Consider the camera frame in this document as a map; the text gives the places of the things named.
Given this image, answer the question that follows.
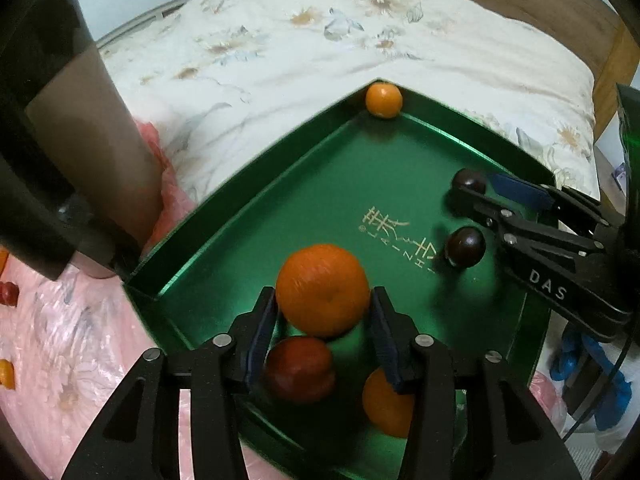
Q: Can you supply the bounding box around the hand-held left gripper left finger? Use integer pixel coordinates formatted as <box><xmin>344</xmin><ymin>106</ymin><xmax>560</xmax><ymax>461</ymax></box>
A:
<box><xmin>60</xmin><ymin>287</ymin><xmax>281</xmax><ymax>480</ymax></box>

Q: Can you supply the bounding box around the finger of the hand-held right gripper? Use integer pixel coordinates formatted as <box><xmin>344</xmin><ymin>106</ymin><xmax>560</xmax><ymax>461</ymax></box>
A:
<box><xmin>451</xmin><ymin>186</ymin><xmax>602</xmax><ymax>257</ymax></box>
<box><xmin>489</xmin><ymin>173</ymin><xmax>617</xmax><ymax>234</ymax></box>

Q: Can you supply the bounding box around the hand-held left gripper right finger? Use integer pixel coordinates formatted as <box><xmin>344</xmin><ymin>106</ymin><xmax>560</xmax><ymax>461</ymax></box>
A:
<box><xmin>370</xmin><ymin>286</ymin><xmax>583</xmax><ymax>480</ymax></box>

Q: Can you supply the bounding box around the dark purple plum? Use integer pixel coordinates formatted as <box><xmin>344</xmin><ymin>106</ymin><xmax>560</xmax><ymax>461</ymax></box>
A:
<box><xmin>445</xmin><ymin>226</ymin><xmax>487</xmax><ymax>267</ymax></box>
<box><xmin>452</xmin><ymin>169</ymin><xmax>487</xmax><ymax>196</ymax></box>

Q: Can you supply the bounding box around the green metal tray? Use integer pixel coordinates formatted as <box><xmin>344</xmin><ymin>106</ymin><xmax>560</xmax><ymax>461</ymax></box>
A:
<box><xmin>122</xmin><ymin>77</ymin><xmax>558</xmax><ymax>480</ymax></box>

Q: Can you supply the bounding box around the blue cloth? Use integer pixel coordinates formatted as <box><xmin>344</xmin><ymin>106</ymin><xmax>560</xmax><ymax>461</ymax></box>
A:
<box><xmin>550</xmin><ymin>335</ymin><xmax>633</xmax><ymax>431</ymax></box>

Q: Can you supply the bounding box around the wooden headboard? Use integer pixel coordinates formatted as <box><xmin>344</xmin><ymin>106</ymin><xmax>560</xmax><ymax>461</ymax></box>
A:
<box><xmin>395</xmin><ymin>0</ymin><xmax>640</xmax><ymax>161</ymax></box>

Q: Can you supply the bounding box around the pink plastic sheet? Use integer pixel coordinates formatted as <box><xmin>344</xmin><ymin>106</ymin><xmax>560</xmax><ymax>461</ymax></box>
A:
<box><xmin>0</xmin><ymin>120</ymin><xmax>568</xmax><ymax>480</ymax></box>

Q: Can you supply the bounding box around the brown and black kettle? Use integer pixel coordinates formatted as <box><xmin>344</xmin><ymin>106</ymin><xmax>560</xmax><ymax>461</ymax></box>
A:
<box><xmin>0</xmin><ymin>0</ymin><xmax>166</xmax><ymax>281</ymax></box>

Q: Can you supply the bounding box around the black cable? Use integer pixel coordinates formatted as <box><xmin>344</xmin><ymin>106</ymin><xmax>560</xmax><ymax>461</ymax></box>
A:
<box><xmin>562</xmin><ymin>337</ymin><xmax>633</xmax><ymax>443</ymax></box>

